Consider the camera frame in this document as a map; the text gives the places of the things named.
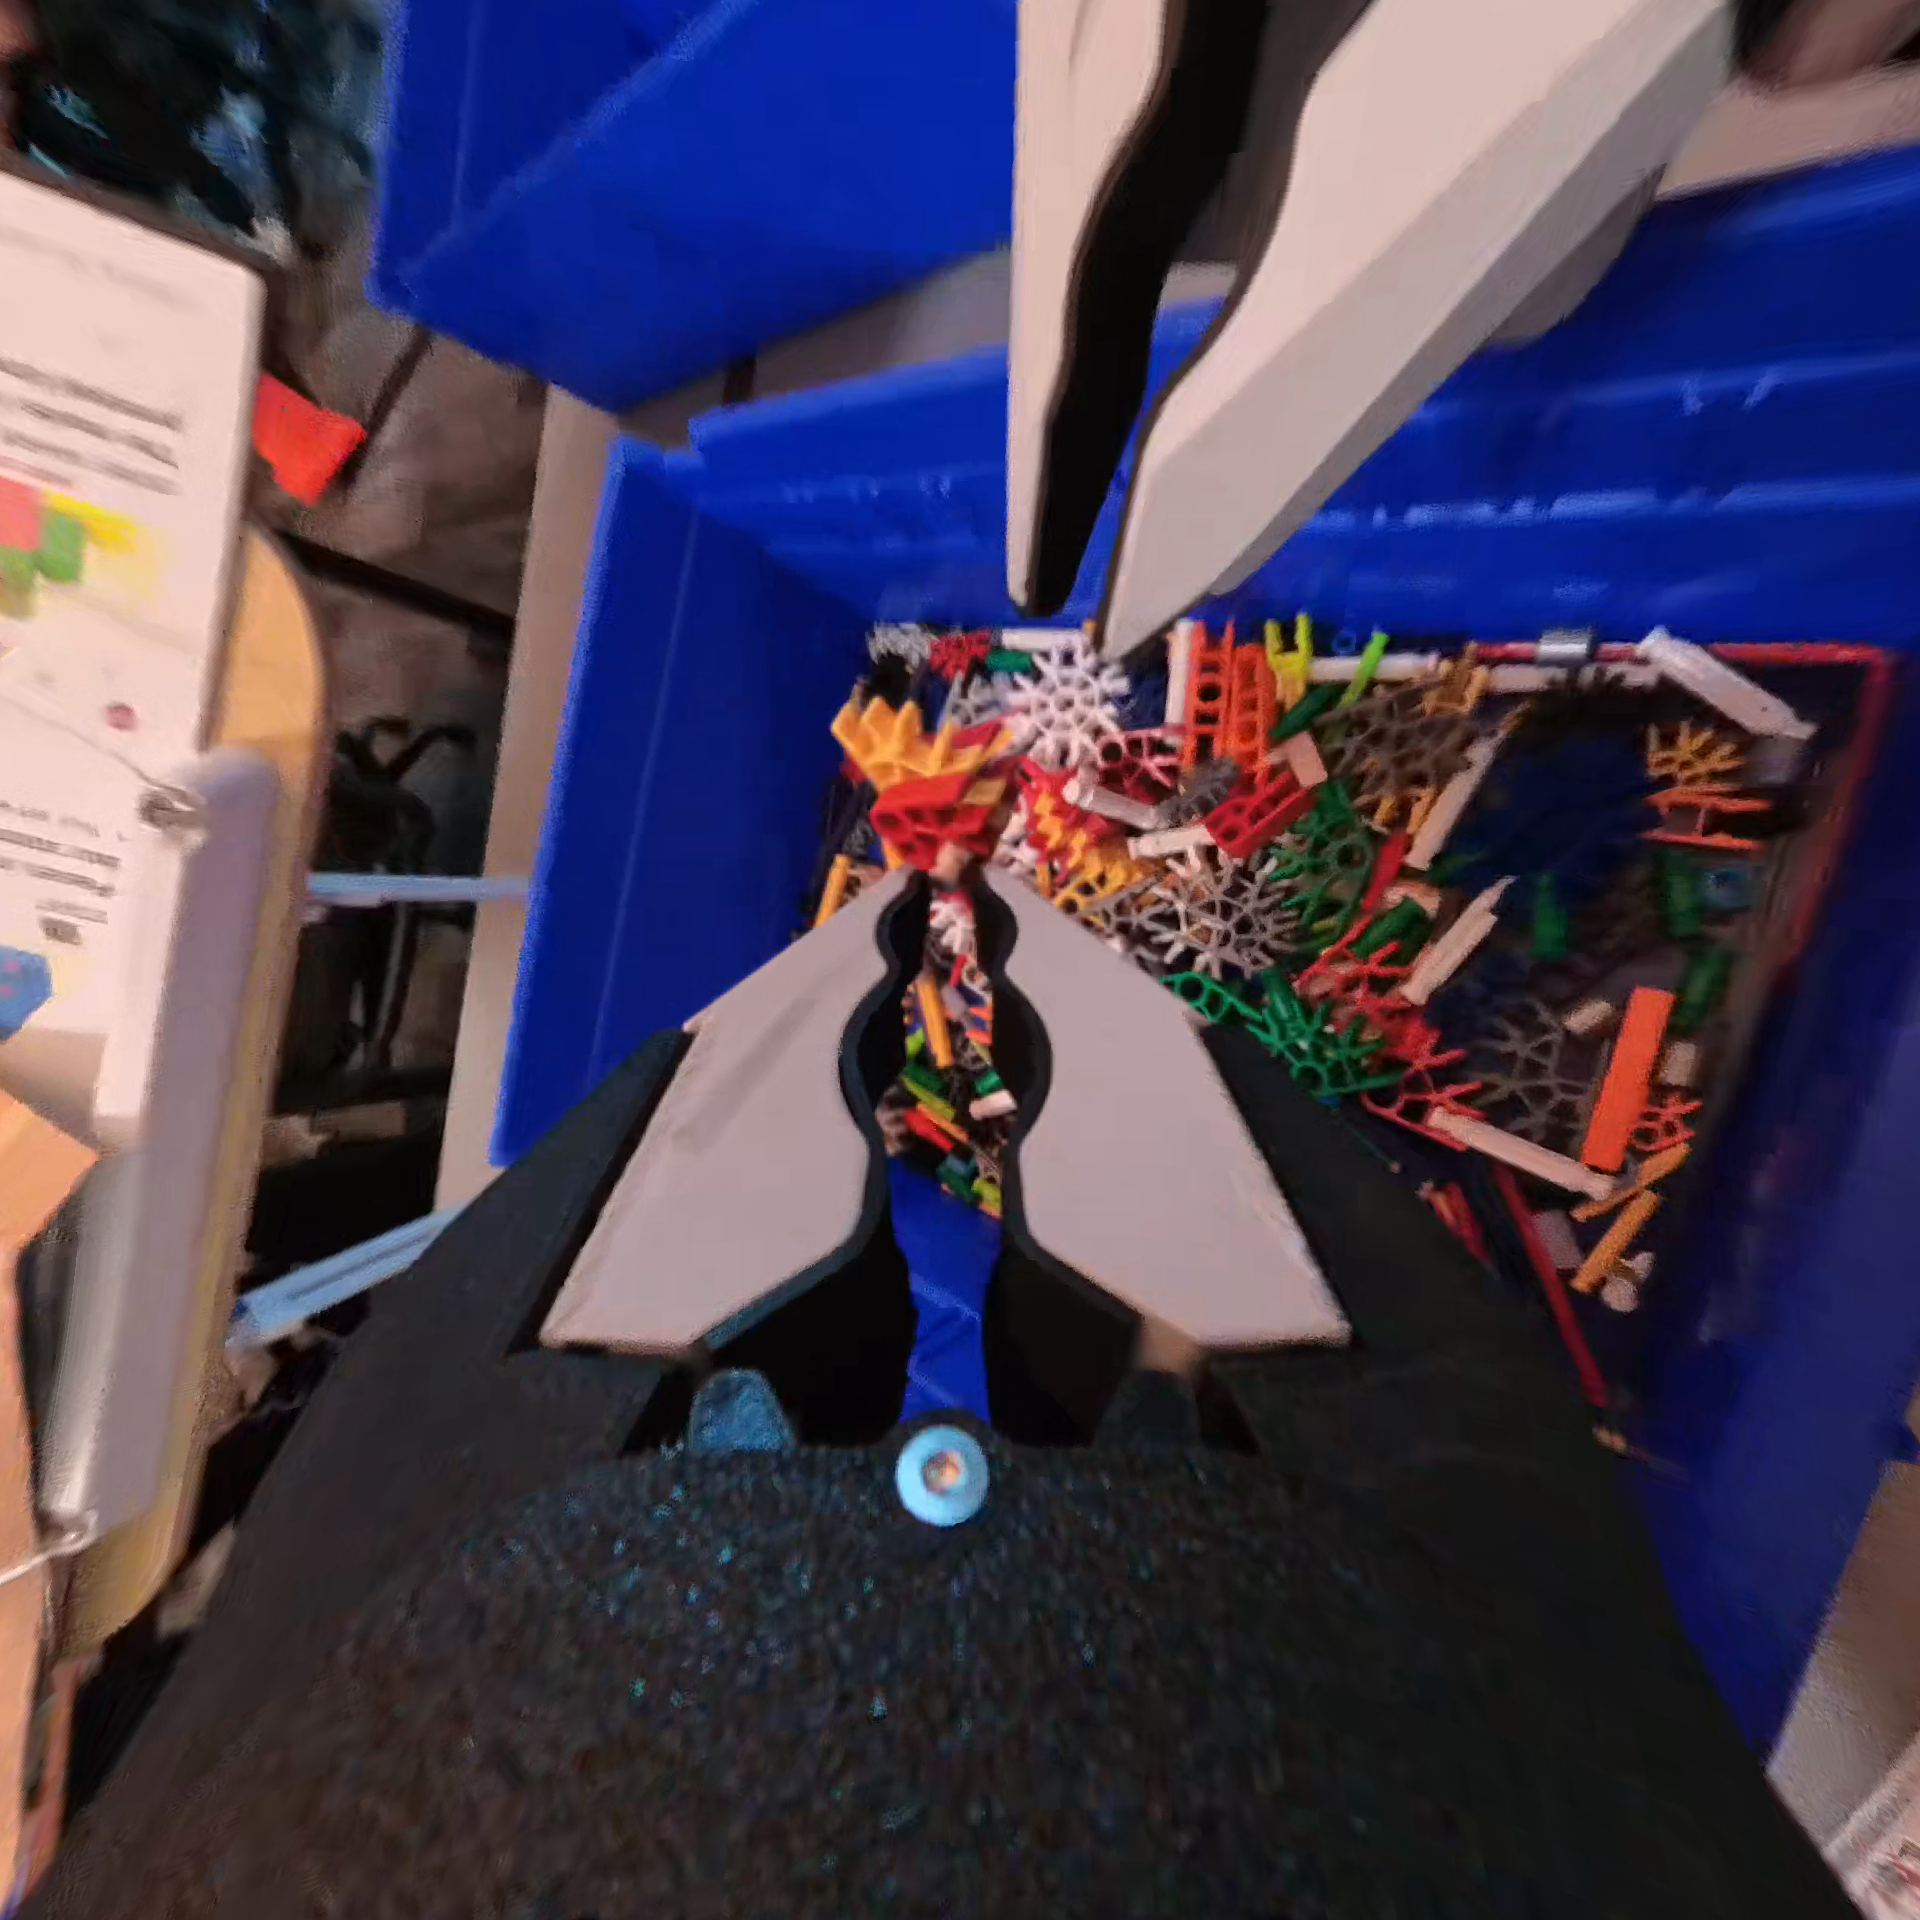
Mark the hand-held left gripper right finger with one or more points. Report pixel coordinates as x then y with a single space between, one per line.
1171 1170

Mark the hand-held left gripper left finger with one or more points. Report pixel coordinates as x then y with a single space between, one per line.
737 1170

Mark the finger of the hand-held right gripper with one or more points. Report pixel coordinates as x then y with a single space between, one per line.
1081 180
1410 241

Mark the red yellow toy construction piece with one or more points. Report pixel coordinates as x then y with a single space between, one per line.
917 786

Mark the pile of colourful toy pieces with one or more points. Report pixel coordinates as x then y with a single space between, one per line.
1441 900

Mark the empty blue plastic bin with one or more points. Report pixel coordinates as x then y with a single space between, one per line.
691 180

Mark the orange traffic cone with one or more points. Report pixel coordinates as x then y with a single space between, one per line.
301 443

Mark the white instruction sheet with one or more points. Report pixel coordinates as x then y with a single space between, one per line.
90 541

